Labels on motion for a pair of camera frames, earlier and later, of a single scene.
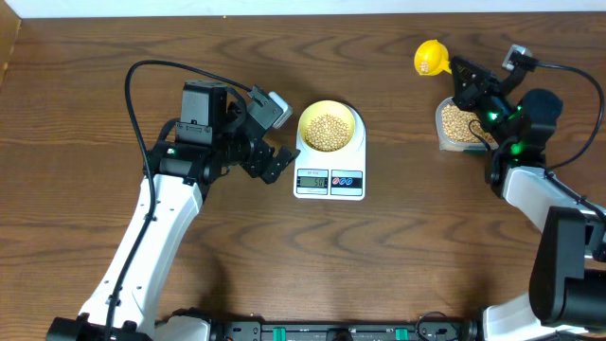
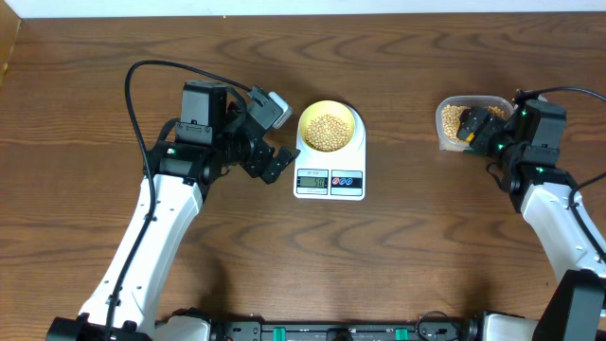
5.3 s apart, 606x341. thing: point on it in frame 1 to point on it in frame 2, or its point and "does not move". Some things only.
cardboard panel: [10, 23] does not move
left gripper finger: [283, 158] does not move
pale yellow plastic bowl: [327, 126] does not move
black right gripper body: [491, 110] to [490, 136]
